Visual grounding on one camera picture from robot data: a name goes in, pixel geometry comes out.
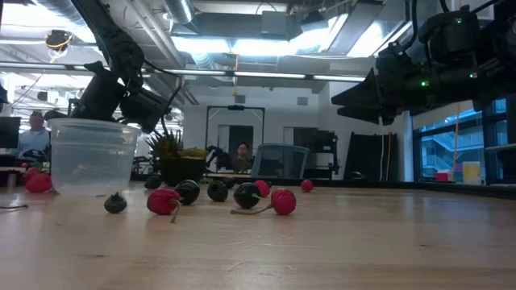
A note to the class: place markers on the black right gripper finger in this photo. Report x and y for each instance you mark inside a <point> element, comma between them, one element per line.
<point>367,114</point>
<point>364,92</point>

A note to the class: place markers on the red cherry with long stem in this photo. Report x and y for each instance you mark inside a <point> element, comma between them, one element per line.
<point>284,202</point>
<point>161,201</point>

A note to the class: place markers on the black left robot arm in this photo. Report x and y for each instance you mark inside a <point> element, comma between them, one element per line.
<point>117,40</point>

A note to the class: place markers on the black background robot arm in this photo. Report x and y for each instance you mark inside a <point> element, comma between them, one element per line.
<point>217,157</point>

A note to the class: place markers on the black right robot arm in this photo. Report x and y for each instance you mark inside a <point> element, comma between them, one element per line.
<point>451,32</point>

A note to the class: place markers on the clear plastic tupperware container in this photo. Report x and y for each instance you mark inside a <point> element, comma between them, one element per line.
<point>92,161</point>

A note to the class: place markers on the black leaning panel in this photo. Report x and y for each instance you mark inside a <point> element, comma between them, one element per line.
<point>367,157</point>

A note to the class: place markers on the black equipment cart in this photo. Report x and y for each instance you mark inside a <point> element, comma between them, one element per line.
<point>320,149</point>

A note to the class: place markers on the potted succulent plant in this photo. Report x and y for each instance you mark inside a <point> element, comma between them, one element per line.
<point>181,171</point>

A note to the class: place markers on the grey mesh office chair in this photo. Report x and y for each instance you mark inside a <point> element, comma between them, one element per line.
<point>282,161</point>

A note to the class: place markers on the small red box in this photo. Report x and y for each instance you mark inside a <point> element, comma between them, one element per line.
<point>442,176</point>

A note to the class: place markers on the long ceiling light bar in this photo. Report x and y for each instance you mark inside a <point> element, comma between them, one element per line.
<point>266,75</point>

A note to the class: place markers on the person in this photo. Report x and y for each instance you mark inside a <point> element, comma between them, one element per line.
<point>34,139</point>
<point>243,155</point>

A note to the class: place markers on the black round ceiling device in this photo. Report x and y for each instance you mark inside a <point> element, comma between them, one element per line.
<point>58,39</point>

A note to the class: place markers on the yellow plastic container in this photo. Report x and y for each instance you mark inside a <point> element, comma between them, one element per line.
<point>471,173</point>

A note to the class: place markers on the black computer monitor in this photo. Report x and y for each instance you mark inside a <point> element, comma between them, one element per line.
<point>9,133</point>

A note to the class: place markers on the black aluminium table frame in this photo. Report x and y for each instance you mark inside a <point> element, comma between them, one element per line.
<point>383,183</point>

